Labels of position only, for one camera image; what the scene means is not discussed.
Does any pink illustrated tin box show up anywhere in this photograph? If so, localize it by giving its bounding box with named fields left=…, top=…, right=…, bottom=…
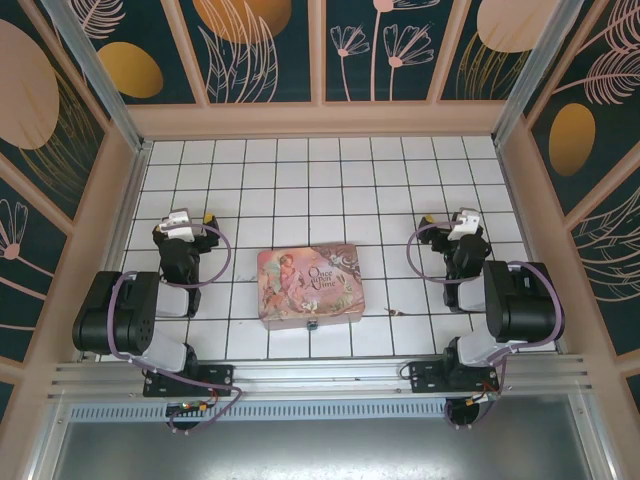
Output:
left=256, top=243, right=366, bottom=332

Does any grey metal sheet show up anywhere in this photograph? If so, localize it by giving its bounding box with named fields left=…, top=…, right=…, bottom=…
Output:
left=47, top=420, right=609, bottom=480

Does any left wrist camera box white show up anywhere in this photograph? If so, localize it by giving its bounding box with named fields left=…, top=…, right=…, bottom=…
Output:
left=158, top=209, right=197, bottom=240

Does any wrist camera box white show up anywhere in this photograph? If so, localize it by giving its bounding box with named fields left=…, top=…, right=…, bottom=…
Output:
left=158, top=209, right=197, bottom=240
left=446, top=209, right=480, bottom=242

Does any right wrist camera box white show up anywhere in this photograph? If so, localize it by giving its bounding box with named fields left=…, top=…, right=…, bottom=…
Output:
left=446, top=209, right=480, bottom=242

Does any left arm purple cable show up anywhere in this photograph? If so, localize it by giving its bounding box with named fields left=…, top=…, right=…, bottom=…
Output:
left=107, top=222, right=246, bottom=436

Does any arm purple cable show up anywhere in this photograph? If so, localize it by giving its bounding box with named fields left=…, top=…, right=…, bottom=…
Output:
left=107, top=222, right=246, bottom=436
left=407, top=223, right=566, bottom=431

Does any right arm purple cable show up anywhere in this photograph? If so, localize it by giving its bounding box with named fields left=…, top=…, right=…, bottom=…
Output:
left=407, top=223, right=566, bottom=431

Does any aluminium frame post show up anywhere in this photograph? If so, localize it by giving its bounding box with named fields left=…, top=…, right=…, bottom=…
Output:
left=492, top=0, right=571, bottom=146
left=40, top=0, right=154, bottom=155

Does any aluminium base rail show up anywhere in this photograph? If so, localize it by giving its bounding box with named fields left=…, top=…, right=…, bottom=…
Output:
left=47, top=353, right=594, bottom=402

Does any slotted grey cable duct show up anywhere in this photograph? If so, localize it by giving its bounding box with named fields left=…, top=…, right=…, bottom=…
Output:
left=67, top=403, right=576, bottom=422

